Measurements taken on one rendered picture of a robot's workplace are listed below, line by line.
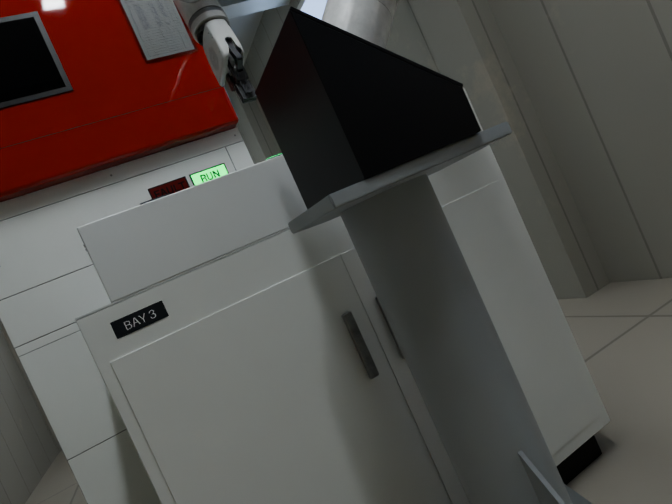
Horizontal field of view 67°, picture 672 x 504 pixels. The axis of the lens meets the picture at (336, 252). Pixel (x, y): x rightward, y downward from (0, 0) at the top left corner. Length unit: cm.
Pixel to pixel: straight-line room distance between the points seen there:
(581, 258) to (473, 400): 195
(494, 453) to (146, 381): 58
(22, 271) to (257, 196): 80
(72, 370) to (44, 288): 23
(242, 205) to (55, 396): 83
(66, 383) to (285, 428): 76
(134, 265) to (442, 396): 56
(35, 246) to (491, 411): 124
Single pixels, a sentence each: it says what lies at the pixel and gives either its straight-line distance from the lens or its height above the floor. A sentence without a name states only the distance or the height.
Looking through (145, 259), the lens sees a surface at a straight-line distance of 95.
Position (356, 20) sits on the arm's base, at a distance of 90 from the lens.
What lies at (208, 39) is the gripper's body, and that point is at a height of 124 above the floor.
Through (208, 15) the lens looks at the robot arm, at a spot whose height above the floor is 128.
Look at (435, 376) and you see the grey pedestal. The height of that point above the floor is 50.
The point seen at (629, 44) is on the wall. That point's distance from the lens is 242.
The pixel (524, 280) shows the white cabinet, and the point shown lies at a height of 49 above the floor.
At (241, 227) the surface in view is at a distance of 98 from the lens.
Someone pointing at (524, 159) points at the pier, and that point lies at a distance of 264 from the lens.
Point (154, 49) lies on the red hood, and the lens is 173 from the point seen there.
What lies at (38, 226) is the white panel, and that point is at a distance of 161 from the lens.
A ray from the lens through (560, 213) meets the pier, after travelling 269.
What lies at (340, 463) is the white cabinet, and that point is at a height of 37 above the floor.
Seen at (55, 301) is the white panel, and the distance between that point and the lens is 158.
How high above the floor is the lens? 77
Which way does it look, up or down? 2 degrees down
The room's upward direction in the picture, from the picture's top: 24 degrees counter-clockwise
